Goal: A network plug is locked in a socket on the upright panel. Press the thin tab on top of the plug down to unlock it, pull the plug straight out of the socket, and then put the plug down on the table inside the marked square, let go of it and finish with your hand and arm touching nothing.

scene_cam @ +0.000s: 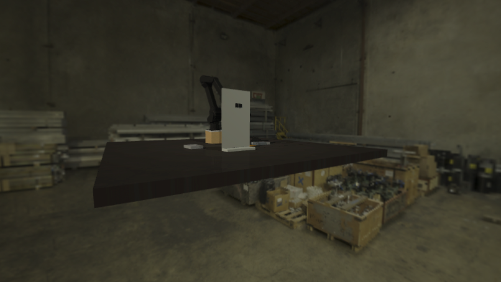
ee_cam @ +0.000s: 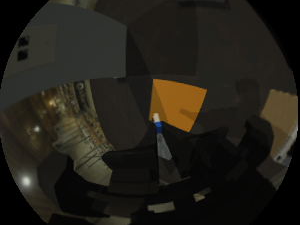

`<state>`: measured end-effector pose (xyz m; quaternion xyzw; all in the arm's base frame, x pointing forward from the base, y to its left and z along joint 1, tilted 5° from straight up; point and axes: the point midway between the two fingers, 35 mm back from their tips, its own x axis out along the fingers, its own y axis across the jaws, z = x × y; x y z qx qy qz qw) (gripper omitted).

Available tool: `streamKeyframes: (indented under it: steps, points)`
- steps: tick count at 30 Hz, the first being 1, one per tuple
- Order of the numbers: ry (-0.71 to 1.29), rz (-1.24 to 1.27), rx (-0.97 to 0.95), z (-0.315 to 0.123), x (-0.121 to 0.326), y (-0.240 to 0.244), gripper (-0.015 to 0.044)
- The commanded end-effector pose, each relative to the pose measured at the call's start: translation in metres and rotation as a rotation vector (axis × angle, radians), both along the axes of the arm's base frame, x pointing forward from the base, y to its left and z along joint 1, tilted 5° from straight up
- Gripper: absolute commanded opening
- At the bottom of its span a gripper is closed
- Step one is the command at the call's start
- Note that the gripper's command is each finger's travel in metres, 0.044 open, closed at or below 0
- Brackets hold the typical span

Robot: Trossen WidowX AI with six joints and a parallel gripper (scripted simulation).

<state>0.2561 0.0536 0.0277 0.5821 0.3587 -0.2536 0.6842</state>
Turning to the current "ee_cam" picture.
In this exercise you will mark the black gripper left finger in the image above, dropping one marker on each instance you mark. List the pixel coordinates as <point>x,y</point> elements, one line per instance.
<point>145,155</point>

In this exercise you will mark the orange flat square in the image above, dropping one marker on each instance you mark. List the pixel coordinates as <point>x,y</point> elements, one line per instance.
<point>176,104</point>

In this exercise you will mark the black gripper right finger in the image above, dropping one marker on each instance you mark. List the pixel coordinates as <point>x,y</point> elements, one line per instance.
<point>185,147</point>

